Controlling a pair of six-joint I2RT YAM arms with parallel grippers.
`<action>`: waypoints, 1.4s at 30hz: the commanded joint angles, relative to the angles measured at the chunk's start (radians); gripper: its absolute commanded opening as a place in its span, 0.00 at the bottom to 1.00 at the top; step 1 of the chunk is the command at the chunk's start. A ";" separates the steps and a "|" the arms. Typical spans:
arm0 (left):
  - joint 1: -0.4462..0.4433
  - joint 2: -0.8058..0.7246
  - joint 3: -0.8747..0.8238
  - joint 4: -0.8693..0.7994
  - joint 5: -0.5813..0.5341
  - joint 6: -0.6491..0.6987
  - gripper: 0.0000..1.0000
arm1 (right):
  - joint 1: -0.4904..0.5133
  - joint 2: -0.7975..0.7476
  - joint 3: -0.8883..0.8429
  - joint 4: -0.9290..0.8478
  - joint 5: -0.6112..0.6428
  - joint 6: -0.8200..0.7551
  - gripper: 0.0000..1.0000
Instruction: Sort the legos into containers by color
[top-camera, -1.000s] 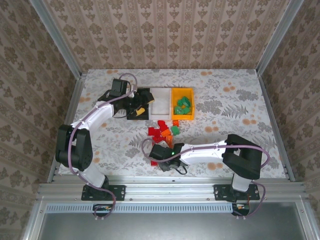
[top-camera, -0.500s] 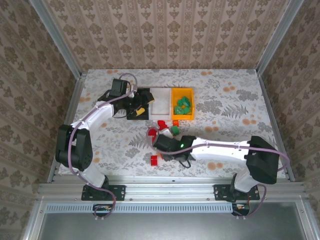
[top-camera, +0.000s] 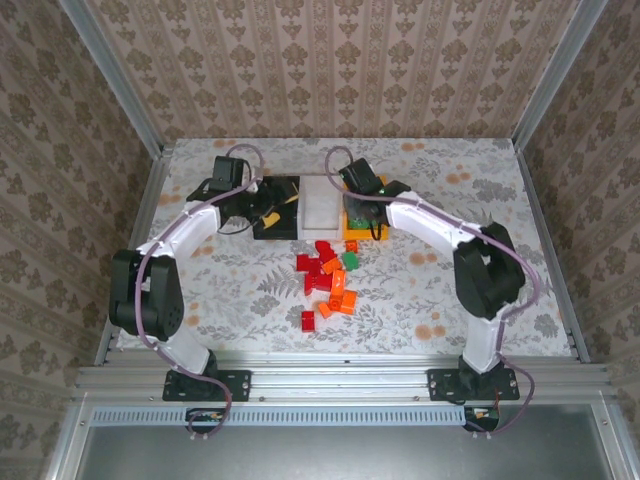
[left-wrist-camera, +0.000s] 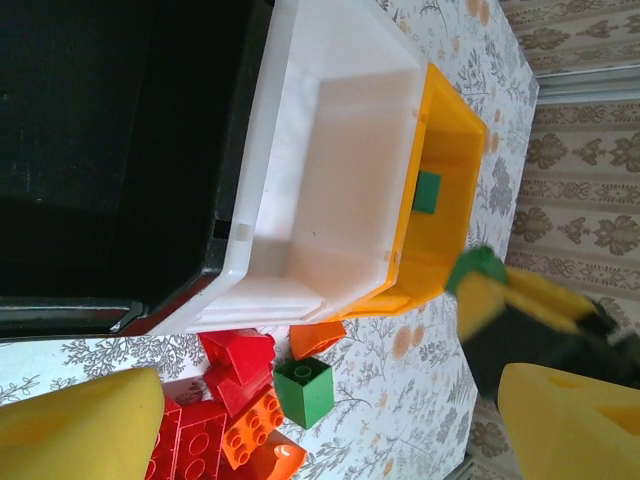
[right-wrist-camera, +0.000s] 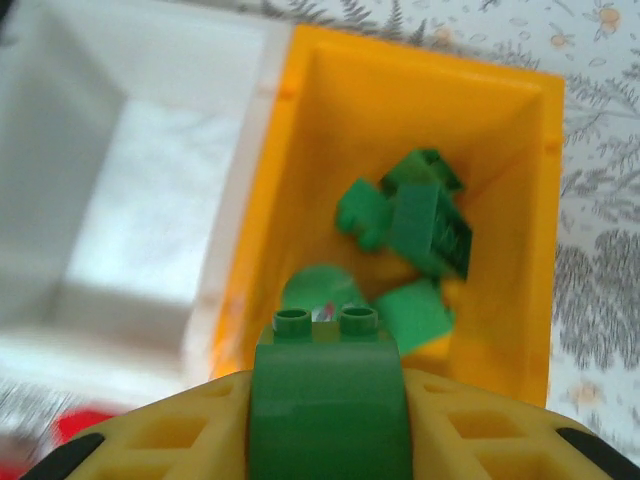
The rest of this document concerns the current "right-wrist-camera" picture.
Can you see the green lego brick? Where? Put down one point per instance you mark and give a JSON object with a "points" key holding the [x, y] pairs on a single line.
{"points": [[415, 320], [430, 230], [425, 170], [360, 215], [325, 400], [320, 285]]}

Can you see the yellow plastic bin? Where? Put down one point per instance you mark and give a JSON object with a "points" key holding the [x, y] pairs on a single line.
{"points": [[380, 100]]}

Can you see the floral patterned table cover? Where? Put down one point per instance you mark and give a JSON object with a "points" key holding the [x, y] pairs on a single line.
{"points": [[600, 200]]}

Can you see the red arched lego brick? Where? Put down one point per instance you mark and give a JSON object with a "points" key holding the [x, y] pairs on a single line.
{"points": [[75, 425]]}

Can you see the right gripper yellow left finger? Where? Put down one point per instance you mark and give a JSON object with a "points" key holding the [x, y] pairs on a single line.
{"points": [[230, 450]]}

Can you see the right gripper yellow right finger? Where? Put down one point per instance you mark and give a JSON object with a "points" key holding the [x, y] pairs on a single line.
{"points": [[430, 440]]}

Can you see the white plastic bin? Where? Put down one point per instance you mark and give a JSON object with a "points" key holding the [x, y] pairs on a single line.
{"points": [[150, 75]]}

